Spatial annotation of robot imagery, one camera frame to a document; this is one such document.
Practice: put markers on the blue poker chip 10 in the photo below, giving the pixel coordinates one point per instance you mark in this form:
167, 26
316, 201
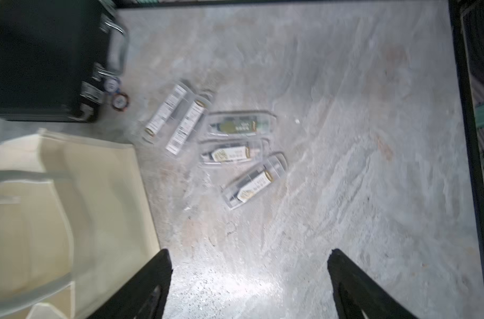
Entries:
112, 85

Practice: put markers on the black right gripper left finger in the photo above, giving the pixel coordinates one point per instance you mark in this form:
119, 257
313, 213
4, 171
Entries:
144, 295

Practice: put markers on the clear compass case white label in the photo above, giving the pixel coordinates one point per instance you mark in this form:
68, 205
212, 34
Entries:
216, 153

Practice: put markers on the cream canvas tote bag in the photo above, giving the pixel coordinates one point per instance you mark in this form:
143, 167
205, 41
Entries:
75, 224

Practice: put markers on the clear compass case green label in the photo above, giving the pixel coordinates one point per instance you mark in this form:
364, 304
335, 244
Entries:
240, 124

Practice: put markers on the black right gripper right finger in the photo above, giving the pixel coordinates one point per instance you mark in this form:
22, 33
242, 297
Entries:
356, 295

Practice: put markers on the black case with latches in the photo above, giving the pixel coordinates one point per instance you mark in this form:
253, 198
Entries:
55, 57

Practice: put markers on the red poker chip 100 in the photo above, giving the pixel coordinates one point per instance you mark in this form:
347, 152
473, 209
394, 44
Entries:
120, 102

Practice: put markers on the black enclosure corner post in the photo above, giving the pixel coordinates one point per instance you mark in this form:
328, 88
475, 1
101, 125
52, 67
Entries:
472, 147

